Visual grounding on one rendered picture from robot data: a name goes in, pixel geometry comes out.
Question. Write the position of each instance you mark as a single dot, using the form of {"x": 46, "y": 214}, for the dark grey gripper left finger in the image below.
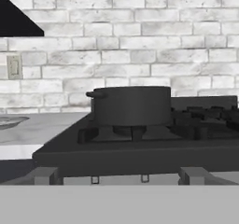
{"x": 43, "y": 175}

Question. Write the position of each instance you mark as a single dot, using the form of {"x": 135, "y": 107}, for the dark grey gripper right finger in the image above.
{"x": 194, "y": 175}

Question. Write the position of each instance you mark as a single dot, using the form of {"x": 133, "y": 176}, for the dark grey cooking pot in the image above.
{"x": 132, "y": 106}

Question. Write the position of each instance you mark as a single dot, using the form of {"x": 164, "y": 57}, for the black hob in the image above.
{"x": 161, "y": 146}

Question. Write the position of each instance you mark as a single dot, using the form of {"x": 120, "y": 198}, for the grey hob knob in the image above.
{"x": 95, "y": 179}
{"x": 144, "y": 178}

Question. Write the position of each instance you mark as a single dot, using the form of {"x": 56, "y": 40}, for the black extractor hood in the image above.
{"x": 15, "y": 20}

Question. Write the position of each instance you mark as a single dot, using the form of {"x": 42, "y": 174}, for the white wall socket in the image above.
{"x": 14, "y": 67}

